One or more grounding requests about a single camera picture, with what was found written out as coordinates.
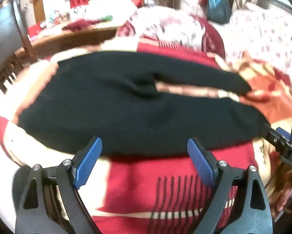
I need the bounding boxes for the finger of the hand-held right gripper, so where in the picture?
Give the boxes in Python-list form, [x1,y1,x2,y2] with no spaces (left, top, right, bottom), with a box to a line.
[263,123,292,152]

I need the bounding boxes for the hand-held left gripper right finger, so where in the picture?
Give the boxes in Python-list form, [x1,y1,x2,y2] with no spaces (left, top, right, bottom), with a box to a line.
[187,138,274,234]

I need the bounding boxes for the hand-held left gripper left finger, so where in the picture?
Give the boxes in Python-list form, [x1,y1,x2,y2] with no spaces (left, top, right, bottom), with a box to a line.
[16,136,103,234]

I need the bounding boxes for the black pants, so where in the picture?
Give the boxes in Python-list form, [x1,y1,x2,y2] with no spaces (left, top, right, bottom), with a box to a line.
[14,51,270,158]

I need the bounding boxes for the person's right hand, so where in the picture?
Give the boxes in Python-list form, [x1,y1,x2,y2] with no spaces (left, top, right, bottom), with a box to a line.
[279,173,292,212]

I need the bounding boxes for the red orange cream patterned blanket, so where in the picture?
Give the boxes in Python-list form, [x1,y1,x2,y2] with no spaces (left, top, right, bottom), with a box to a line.
[0,39,292,234]

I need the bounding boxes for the white floral quilt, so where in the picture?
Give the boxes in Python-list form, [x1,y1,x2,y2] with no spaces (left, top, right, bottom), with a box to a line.
[224,4,292,95]

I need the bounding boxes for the wooden chair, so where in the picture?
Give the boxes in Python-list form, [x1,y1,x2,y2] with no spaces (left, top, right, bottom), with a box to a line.
[0,52,25,103]

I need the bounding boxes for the wooden desk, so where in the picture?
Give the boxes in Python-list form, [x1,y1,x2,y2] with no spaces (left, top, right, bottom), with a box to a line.
[14,26,118,61]

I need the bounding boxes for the red white patterned pillow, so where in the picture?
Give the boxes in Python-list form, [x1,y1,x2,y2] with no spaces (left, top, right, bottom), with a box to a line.
[117,6,225,54]

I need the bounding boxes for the teal bag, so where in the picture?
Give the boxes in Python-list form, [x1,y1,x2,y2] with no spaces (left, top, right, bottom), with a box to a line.
[207,0,231,25]

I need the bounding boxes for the dark red cloth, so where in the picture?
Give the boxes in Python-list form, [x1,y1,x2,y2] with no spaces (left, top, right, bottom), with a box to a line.
[63,19,105,30]

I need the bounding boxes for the pile of desk clutter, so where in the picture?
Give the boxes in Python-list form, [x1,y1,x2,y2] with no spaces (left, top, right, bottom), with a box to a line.
[26,10,71,37]

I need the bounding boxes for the red wall decoration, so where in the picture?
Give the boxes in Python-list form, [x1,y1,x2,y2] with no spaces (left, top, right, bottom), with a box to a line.
[69,0,94,8]

